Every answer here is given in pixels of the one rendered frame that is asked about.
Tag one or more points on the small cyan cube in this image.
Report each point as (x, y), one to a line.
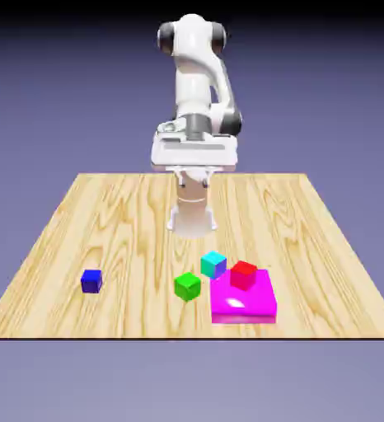
(211, 263)

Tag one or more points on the small red cube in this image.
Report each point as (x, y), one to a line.
(243, 275)

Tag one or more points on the small blue cube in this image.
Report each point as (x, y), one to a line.
(91, 281)

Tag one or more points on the small green cube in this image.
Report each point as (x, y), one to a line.
(187, 286)

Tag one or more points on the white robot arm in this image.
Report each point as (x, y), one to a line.
(192, 59)

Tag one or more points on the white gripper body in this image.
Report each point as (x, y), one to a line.
(193, 156)

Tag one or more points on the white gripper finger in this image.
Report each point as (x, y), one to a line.
(206, 179)
(180, 179)

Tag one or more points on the large magenta box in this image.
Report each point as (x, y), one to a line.
(244, 305)

